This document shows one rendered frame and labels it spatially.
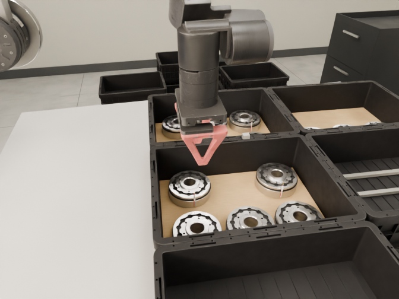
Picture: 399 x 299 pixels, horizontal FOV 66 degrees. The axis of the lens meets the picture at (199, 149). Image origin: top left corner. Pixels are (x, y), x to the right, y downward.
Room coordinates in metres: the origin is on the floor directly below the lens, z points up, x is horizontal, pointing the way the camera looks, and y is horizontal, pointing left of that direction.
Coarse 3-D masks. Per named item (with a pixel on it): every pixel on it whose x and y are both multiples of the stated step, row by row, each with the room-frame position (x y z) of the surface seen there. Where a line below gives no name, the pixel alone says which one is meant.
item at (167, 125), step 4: (172, 116) 0.90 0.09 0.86; (176, 116) 0.90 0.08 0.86; (164, 120) 0.87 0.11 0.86; (168, 120) 0.87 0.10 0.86; (164, 124) 0.85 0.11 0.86; (168, 124) 0.85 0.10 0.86; (164, 128) 0.83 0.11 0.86; (168, 128) 0.82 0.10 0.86; (172, 128) 0.82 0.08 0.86; (176, 128) 0.83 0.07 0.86
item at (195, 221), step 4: (192, 220) 0.44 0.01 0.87; (196, 220) 0.44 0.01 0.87; (200, 220) 0.44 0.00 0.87; (188, 224) 0.43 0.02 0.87; (192, 224) 0.44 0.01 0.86; (200, 224) 0.44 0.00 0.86; (204, 224) 0.43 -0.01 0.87; (188, 228) 0.42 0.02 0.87; (204, 228) 0.42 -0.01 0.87; (208, 228) 0.42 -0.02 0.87; (188, 232) 0.41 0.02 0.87; (204, 232) 0.41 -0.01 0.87
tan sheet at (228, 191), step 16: (208, 176) 0.63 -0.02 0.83; (224, 176) 0.63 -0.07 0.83; (240, 176) 0.63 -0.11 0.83; (160, 192) 0.57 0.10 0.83; (224, 192) 0.57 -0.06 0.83; (240, 192) 0.57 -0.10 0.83; (256, 192) 0.57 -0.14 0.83; (304, 192) 0.57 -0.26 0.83; (176, 208) 0.51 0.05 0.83; (192, 208) 0.51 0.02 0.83; (208, 208) 0.51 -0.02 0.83; (224, 208) 0.51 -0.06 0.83; (272, 208) 0.51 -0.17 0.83; (224, 224) 0.46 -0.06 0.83
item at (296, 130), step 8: (240, 88) 0.97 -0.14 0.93; (248, 88) 0.97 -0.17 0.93; (256, 88) 0.97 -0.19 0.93; (264, 88) 0.97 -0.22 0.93; (152, 96) 0.91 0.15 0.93; (160, 96) 0.91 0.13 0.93; (168, 96) 0.92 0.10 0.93; (272, 96) 0.91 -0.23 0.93; (152, 104) 0.85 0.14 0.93; (152, 112) 0.80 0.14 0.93; (280, 112) 0.80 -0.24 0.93; (152, 120) 0.75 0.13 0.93; (288, 120) 0.75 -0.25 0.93; (152, 128) 0.73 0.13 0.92; (296, 128) 0.71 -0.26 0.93; (152, 136) 0.67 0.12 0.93; (232, 136) 0.67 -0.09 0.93; (240, 136) 0.67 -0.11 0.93; (256, 136) 0.67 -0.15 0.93; (152, 144) 0.63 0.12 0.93; (160, 144) 0.63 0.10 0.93; (168, 144) 0.63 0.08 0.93
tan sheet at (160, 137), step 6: (228, 120) 0.93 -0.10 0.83; (156, 126) 0.89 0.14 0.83; (228, 126) 0.89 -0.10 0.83; (264, 126) 0.89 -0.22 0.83; (156, 132) 0.85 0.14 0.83; (162, 132) 0.85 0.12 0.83; (228, 132) 0.85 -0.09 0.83; (234, 132) 0.85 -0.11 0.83; (264, 132) 0.85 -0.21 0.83; (156, 138) 0.81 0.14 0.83; (162, 138) 0.81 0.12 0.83; (168, 138) 0.81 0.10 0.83
